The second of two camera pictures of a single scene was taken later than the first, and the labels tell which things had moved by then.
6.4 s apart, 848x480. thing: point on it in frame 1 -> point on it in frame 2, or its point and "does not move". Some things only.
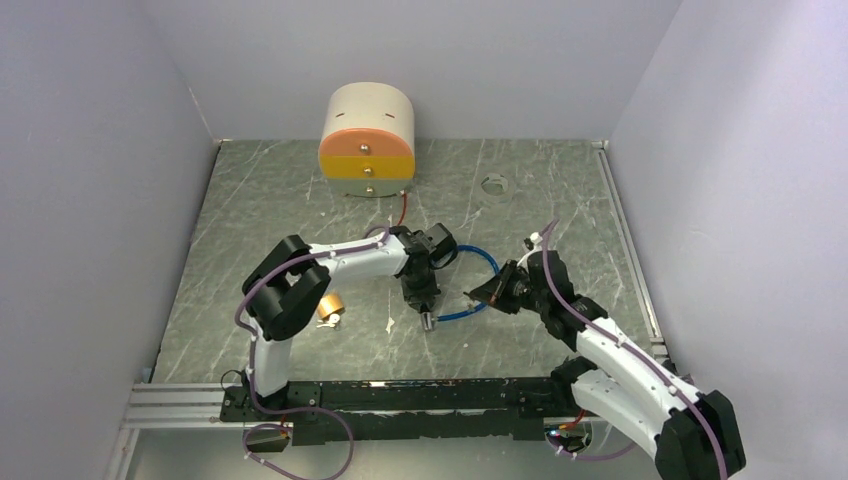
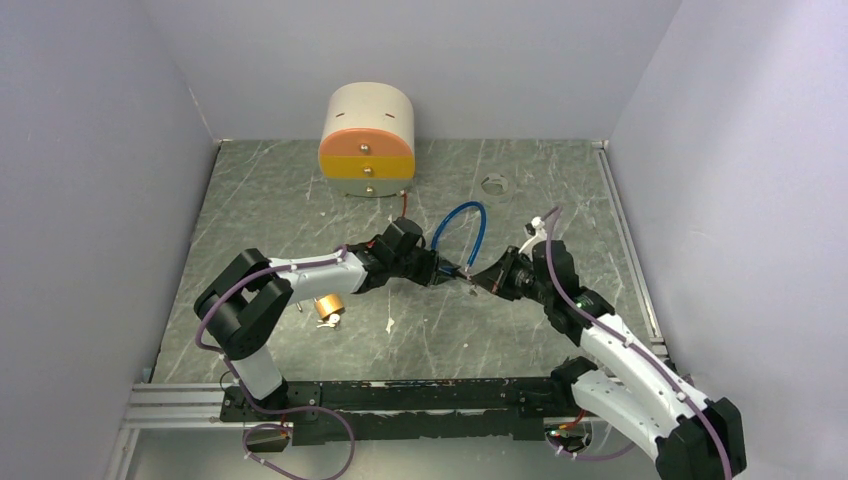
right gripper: (495, 291) -> (502, 268)
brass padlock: (329, 306) does not move
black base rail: (404, 409) does not move
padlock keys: (333, 319) does not move
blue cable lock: (428, 319) -> (480, 234)
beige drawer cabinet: (367, 147) does not move
